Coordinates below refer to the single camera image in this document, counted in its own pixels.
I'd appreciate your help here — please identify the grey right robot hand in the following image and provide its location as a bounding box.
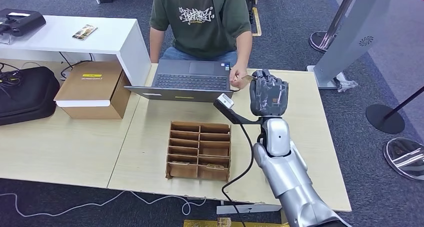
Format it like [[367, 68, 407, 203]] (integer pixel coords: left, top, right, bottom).
[[249, 69, 290, 118]]

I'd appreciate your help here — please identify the person's left hand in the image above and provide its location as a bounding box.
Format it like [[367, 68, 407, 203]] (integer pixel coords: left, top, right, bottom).
[[229, 63, 251, 91]]

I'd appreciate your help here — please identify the person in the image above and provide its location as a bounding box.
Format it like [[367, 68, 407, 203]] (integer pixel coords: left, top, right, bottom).
[[149, 0, 254, 91]]

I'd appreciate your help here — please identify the cardboard card organiser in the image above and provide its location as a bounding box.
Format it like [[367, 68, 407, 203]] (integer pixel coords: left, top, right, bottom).
[[165, 121, 232, 183]]

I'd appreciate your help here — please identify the grey laptop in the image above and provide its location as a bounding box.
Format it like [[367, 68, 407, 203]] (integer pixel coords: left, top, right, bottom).
[[124, 59, 235, 104]]

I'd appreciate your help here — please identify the yellow floor tape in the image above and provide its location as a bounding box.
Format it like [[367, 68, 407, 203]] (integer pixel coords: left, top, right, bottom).
[[251, 6, 263, 38]]

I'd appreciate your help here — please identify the chrome stanchion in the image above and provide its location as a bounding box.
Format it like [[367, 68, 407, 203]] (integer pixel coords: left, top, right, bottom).
[[308, 0, 361, 53], [383, 137, 424, 182]]

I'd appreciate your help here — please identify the black wheeled equipment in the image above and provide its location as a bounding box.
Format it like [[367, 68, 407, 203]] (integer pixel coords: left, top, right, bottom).
[[243, 0, 261, 24]]

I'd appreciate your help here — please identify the clear plastic bag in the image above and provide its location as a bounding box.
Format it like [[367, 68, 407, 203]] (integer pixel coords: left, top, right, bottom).
[[334, 72, 359, 93]]

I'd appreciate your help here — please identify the grey kiosk stand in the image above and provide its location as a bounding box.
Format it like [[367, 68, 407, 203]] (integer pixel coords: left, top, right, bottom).
[[306, 0, 410, 90]]

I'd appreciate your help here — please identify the black stanchion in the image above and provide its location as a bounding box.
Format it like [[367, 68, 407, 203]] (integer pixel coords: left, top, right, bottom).
[[365, 86, 424, 135]]

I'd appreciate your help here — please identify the gold box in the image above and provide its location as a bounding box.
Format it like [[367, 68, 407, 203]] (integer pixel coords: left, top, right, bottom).
[[183, 217, 291, 227]]

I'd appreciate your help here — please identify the cardboard box with yellow label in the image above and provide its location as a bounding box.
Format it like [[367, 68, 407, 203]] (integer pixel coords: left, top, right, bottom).
[[53, 61, 132, 120]]

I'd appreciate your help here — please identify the smartphone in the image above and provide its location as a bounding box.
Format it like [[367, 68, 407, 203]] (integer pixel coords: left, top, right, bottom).
[[72, 24, 99, 42]]

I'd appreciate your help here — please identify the white shelf desk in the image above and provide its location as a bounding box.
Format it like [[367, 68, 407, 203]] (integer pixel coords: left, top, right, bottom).
[[0, 15, 153, 87]]

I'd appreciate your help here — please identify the black carry case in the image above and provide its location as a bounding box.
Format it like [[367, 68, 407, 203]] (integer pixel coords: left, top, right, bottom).
[[0, 66, 61, 126]]

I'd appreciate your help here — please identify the black controller device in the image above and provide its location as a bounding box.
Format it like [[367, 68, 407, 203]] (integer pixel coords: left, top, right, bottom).
[[0, 8, 47, 38]]

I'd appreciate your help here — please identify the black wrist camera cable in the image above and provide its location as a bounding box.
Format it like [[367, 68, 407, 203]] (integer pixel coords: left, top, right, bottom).
[[221, 123, 255, 227]]

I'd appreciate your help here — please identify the black cable under shelf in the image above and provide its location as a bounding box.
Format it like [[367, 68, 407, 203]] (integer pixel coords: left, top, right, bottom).
[[59, 51, 95, 81]]

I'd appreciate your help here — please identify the white floor cable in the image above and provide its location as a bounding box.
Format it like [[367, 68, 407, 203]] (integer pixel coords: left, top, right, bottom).
[[0, 189, 207, 218]]

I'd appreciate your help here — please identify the black cable bundle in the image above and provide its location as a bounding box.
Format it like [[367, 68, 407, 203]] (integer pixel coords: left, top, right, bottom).
[[0, 62, 24, 97]]

